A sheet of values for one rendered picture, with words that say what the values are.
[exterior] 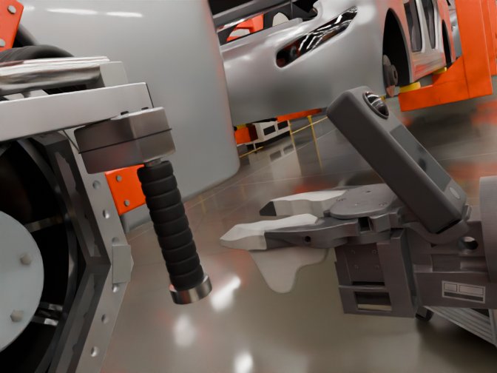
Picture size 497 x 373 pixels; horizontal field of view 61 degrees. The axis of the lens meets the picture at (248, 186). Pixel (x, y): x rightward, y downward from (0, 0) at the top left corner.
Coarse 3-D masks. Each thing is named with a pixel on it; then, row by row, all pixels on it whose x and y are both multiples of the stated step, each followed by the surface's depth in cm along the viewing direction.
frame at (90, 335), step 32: (32, 96) 54; (64, 160) 62; (64, 192) 62; (96, 192) 61; (96, 224) 60; (96, 256) 63; (128, 256) 64; (96, 288) 61; (96, 320) 58; (64, 352) 58; (96, 352) 58
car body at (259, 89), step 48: (336, 0) 259; (384, 0) 284; (432, 0) 501; (240, 48) 277; (288, 48) 260; (336, 48) 258; (384, 48) 342; (432, 48) 463; (240, 96) 281; (288, 96) 269; (336, 96) 267
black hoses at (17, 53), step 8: (16, 48) 44; (24, 48) 42; (32, 48) 41; (40, 48) 42; (48, 48) 43; (56, 48) 43; (0, 56) 43; (8, 56) 42; (16, 56) 41; (24, 56) 41; (32, 56) 41; (40, 56) 42; (48, 56) 43; (56, 56) 43; (64, 56) 44; (72, 56) 44; (56, 88) 48; (64, 88) 47; (72, 88) 48; (80, 88) 47
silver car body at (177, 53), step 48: (48, 0) 74; (96, 0) 82; (144, 0) 93; (192, 0) 108; (96, 48) 81; (144, 48) 92; (192, 48) 106; (192, 96) 104; (192, 144) 102; (192, 192) 100
